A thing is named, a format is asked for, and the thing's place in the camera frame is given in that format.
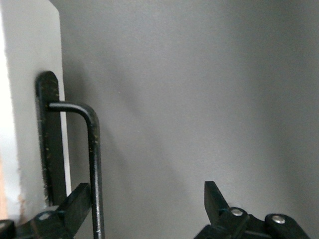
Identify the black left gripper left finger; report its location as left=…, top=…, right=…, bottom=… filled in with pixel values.
left=0, top=183, right=91, bottom=239

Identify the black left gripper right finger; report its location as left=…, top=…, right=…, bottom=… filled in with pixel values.
left=193, top=181, right=313, bottom=239

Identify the white-front drawer with black handle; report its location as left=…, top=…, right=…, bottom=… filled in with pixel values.
left=0, top=0, right=106, bottom=239

